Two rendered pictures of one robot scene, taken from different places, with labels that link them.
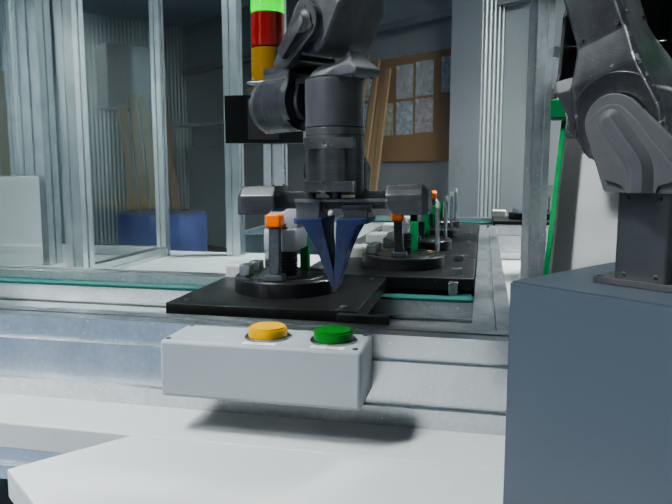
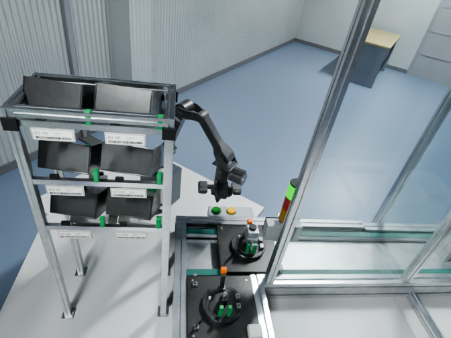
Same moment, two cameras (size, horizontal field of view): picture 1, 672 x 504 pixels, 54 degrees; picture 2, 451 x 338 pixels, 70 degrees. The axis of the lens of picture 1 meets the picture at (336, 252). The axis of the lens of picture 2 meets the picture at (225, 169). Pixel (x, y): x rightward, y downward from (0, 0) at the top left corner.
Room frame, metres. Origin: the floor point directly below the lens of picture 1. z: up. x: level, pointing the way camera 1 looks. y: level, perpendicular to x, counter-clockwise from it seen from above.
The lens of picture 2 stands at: (1.66, -0.42, 2.01)
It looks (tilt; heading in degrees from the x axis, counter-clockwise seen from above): 36 degrees down; 156
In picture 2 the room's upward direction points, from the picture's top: 9 degrees clockwise
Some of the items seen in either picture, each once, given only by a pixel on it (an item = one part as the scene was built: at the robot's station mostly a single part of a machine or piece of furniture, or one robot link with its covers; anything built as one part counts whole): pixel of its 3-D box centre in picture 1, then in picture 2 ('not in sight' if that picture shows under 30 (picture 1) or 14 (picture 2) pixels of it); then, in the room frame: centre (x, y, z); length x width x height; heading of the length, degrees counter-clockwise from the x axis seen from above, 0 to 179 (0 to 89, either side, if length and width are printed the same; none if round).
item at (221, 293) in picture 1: (287, 295); (247, 248); (0.90, 0.07, 0.96); 0.24 x 0.24 x 0.02; 78
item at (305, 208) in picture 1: (342, 207); not in sight; (0.65, -0.01, 1.10); 0.09 x 0.04 x 0.02; 78
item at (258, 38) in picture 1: (267, 31); (291, 202); (1.02, 0.10, 1.34); 0.05 x 0.05 x 0.05
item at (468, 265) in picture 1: (403, 239); (223, 299); (1.12, -0.11, 1.01); 0.24 x 0.24 x 0.13; 78
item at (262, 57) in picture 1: (268, 65); (287, 213); (1.02, 0.10, 1.29); 0.05 x 0.05 x 0.05
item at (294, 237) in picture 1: (288, 222); (252, 234); (0.91, 0.07, 1.06); 0.08 x 0.04 x 0.07; 168
